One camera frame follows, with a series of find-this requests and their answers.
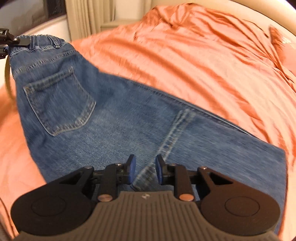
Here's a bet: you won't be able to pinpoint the tan woven belt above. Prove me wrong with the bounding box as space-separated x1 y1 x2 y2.
4 56 16 102

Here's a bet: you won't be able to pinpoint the beige nightstand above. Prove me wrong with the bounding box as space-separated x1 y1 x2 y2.
100 19 138 32

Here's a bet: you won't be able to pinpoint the blue denim jeans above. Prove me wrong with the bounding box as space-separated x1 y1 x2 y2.
8 35 287 240

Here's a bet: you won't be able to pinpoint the orange duvet cover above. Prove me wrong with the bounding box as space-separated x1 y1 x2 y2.
1 4 295 240

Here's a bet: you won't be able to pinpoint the beige upholstered headboard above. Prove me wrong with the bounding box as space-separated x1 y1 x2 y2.
144 0 295 35

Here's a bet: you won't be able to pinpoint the dark window frame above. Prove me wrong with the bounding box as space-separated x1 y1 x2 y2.
0 0 68 37

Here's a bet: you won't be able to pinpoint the beige curtain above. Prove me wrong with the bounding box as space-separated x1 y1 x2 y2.
65 0 115 40

